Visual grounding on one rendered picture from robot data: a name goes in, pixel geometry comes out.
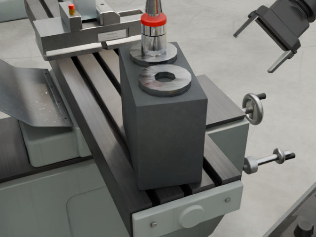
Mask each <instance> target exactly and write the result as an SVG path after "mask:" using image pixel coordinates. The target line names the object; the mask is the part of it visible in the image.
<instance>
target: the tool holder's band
mask: <svg viewBox="0 0 316 237"><path fill-rule="evenodd" d="M141 23H142V24H143V25H146V26H150V27H157V26H162V25H164V24H166V23H167V16H166V15H165V14H163V13H160V17H159V18H149V17H147V13H144V14H143V15H141Z"/></svg>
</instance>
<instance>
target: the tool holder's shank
mask: <svg viewBox="0 0 316 237"><path fill-rule="evenodd" d="M162 11H163V10H162V3H161V0H146V4H145V12H146V13H147V17H149V18H159V17H160V13H161V12H162Z"/></svg>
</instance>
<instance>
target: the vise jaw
mask: <svg viewBox="0 0 316 237"><path fill-rule="evenodd" d="M95 2H96V13H97V18H96V19H97V21H98V22H99V23H100V25H102V24H103V26H105V25H110V24H118V23H121V21H120V15H119V13H118V12H117V11H116V10H115V9H114V8H113V7H112V6H111V5H110V4H109V3H108V2H107V1H106V0H95Z"/></svg>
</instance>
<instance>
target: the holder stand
mask: <svg viewBox="0 0 316 237"><path fill-rule="evenodd" d="M118 54H119V70H120V86H121V102H122V119H123V125H124V130H125V133H126V139H127V143H128V147H129V151H130V155H131V160H132V163H133V168H134V173H135V177H136V181H137V185H138V189H139V190H149V189H156V188H162V187H169V186H175V185H182V184H189V183H196V182H201V181H202V169H203V157H204V145H205V128H206V117H207V105H208V98H207V96H206V94H205V92H204V91H203V89H202V87H201V85H200V83H199V81H198V79H197V78H196V76H195V74H194V72H193V70H192V69H191V67H190V65H189V63H188V61H187V59H186V58H185V56H184V54H183V52H182V50H181V49H180V47H179V45H178V43H177V42H166V52H165V53H164V54H163V55H160V56H148V55H145V54H143V53H142V51H141V42H139V43H137V44H135V45H132V46H122V47H119V48H118Z"/></svg>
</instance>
